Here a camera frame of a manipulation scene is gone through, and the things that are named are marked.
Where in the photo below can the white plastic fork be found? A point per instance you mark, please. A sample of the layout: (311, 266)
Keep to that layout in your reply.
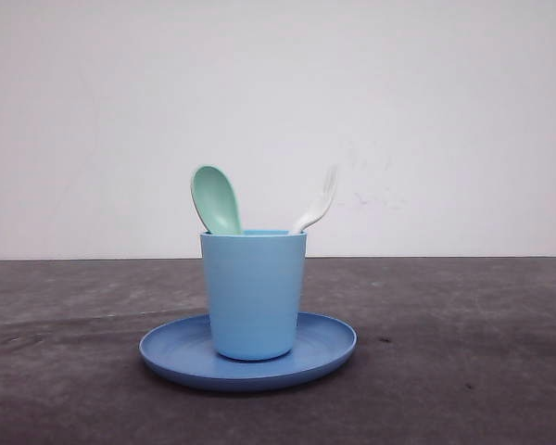
(318, 207)

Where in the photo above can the light blue plastic cup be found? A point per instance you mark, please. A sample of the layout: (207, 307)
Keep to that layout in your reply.
(254, 284)

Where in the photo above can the mint green plastic spoon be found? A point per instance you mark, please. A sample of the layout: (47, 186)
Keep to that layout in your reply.
(215, 202)

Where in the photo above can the blue plastic plate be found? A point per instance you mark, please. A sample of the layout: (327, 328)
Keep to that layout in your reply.
(181, 351)

